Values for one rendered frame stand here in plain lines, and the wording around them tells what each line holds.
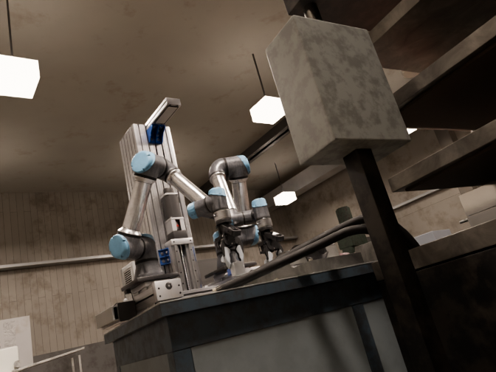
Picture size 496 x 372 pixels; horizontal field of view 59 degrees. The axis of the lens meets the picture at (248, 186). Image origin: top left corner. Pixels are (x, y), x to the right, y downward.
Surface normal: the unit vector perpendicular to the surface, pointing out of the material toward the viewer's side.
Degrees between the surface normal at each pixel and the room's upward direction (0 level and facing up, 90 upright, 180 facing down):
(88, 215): 90
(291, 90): 90
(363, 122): 90
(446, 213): 90
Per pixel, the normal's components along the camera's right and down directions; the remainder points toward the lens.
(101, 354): 0.55, -0.39
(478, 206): -0.85, 0.04
